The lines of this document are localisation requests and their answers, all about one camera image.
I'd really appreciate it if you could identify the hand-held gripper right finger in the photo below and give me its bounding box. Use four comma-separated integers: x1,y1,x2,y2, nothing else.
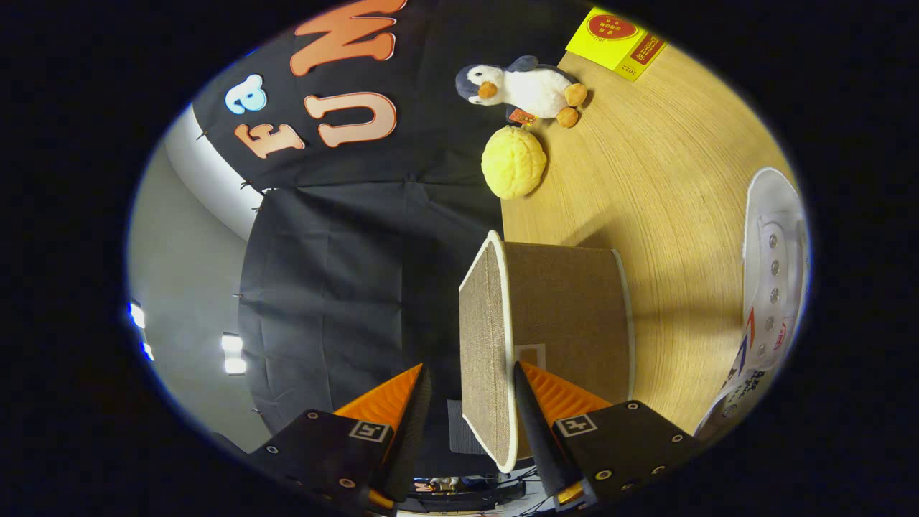
513,361,701,512

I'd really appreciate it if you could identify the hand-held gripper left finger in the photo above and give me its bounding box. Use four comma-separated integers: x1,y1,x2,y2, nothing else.
248,363,434,514

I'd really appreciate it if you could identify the brown fabric storage box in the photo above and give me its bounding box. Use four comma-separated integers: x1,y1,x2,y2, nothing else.
459,230,636,475

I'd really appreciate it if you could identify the white canvas shoe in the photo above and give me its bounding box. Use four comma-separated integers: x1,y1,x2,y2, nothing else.
693,167,812,439

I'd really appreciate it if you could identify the yellow bread-shaped plush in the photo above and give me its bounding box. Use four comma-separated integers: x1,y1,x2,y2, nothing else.
481,126,548,200

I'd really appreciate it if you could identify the penguin plush toy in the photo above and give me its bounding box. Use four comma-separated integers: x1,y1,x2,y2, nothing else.
454,55,588,129

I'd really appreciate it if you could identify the yellow book with red label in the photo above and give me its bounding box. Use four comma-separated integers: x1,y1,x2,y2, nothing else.
565,7,667,82

